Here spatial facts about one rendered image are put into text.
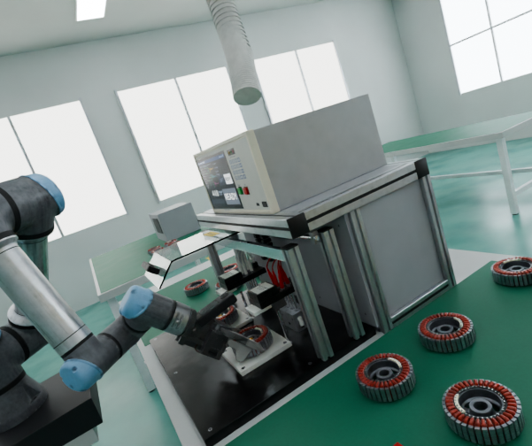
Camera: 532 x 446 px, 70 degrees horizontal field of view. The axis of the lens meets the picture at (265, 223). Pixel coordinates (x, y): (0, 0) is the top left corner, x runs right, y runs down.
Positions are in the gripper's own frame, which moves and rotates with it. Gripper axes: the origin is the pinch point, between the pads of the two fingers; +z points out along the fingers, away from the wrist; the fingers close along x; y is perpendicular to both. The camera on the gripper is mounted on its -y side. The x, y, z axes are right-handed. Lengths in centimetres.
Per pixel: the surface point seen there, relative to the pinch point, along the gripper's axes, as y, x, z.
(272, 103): -304, -472, 124
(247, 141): -42, 10, -29
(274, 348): -0.9, 6.1, 3.1
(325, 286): -21.5, 2.8, 12.5
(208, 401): 15.3, 8.7, -9.4
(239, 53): -130, -113, -20
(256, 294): -11.2, 2.1, -6.2
